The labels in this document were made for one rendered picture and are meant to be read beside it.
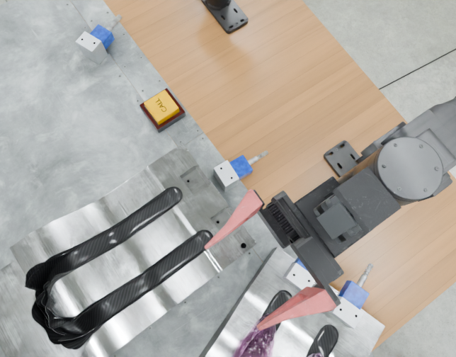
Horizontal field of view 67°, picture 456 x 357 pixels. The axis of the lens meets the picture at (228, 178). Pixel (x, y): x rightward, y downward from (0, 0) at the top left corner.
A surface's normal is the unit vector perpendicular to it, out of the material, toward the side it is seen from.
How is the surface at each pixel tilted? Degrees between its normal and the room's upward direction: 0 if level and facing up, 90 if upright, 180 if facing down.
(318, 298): 22
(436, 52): 1
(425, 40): 0
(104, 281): 28
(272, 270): 0
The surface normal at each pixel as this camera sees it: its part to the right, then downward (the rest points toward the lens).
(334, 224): -0.47, 0.12
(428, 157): 0.03, -0.25
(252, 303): 0.22, -0.48
